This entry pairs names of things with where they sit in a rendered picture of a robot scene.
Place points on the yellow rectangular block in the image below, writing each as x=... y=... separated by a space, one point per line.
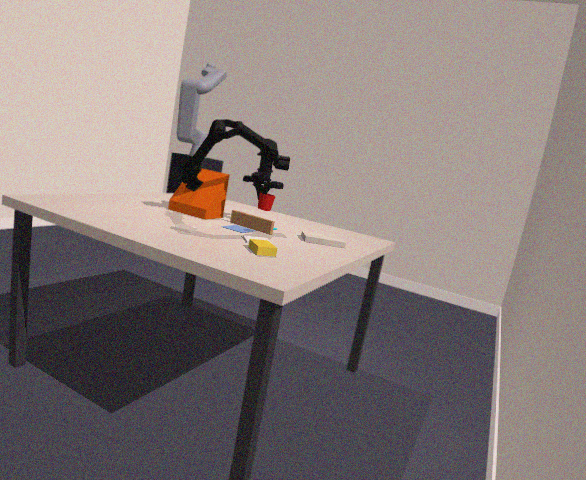
x=262 y=247

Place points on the light brown wooden plank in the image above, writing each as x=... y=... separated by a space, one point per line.
x=252 y=222

